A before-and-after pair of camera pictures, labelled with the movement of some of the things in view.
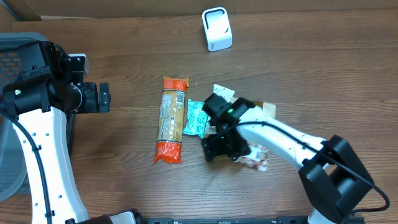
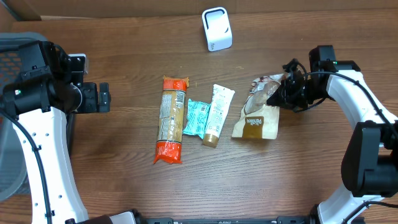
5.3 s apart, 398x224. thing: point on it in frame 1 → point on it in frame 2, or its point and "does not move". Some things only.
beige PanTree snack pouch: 257,157 → 258,120
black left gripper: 95,103 does not move
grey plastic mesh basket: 13,174 does not move
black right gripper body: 232,142 → 298,96
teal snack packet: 197,119 does not move
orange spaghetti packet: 171,118 does not move
